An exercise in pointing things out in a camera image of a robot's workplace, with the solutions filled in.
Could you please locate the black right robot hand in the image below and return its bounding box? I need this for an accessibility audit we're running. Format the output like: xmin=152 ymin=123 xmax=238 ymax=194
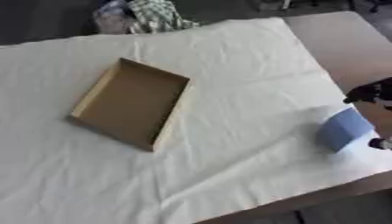
xmin=341 ymin=76 xmax=392 ymax=151

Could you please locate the tan cardboard box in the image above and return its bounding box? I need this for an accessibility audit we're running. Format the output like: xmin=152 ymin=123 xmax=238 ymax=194
xmin=68 ymin=57 xmax=193 ymax=152

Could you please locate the blue block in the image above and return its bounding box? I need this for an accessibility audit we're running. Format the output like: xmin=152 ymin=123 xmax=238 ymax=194
xmin=315 ymin=107 xmax=377 ymax=153

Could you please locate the green white checked cloth bundle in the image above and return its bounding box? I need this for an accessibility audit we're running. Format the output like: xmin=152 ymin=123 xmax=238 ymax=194
xmin=92 ymin=0 xmax=202 ymax=35

